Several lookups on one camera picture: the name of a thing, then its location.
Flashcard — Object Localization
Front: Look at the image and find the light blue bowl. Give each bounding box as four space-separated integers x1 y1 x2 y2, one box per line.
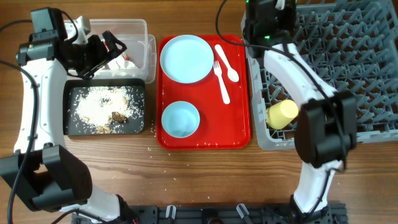
161 101 200 138

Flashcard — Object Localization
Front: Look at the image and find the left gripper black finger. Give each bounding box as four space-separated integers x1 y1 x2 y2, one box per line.
102 30 127 58
74 52 121 79

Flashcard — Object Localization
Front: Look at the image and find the white napkin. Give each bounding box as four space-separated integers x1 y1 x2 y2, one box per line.
105 56 137 70

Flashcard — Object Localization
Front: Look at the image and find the white plastic spoon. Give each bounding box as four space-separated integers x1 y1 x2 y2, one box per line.
215 44 239 83

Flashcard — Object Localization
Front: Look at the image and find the white plastic fork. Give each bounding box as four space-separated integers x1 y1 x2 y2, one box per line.
213 61 231 105

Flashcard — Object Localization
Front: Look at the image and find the black waste tray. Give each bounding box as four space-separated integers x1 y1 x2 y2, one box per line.
62 78 146 136

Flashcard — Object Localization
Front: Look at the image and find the leftover rice and food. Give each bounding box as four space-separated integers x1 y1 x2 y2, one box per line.
70 86 146 134

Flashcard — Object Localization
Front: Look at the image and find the yellow plastic cup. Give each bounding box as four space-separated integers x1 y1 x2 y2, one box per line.
266 100 299 129

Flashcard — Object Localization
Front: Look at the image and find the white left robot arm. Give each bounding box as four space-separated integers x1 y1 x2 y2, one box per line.
1 7 139 223

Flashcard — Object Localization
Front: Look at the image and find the red snack wrapper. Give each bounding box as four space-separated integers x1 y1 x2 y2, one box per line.
103 41 130 60

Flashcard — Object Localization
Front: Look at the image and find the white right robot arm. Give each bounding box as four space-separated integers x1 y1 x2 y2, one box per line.
243 0 357 223

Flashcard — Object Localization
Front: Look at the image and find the red serving tray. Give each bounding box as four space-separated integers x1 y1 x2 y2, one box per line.
157 35 251 150

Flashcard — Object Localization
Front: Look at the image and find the grey dishwasher rack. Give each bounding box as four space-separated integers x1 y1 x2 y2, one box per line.
243 1 397 151

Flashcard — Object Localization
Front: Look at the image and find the clear plastic waste bin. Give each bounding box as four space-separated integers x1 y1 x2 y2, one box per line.
87 19 157 83

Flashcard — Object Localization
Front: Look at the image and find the light blue plate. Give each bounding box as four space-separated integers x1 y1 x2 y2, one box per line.
160 35 215 84

